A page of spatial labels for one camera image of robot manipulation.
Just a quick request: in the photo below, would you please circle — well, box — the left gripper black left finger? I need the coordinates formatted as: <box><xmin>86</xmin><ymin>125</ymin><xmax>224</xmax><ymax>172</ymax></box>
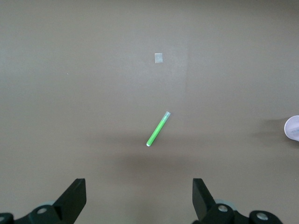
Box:
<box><xmin>0</xmin><ymin>178</ymin><xmax>87</xmax><ymax>224</ymax></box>

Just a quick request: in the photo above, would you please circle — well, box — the green highlighter pen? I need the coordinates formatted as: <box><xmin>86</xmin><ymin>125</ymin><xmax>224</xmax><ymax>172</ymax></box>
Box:
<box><xmin>146</xmin><ymin>111</ymin><xmax>171</xmax><ymax>147</ymax></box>

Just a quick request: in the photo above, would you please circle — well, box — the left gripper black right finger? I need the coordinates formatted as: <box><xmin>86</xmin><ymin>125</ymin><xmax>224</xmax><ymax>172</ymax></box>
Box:
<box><xmin>192</xmin><ymin>178</ymin><xmax>285</xmax><ymax>224</ymax></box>

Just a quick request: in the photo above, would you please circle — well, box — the pink plastic cup holder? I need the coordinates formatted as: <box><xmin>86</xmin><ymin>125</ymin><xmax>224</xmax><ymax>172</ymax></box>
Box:
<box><xmin>284</xmin><ymin>115</ymin><xmax>299</xmax><ymax>142</ymax></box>

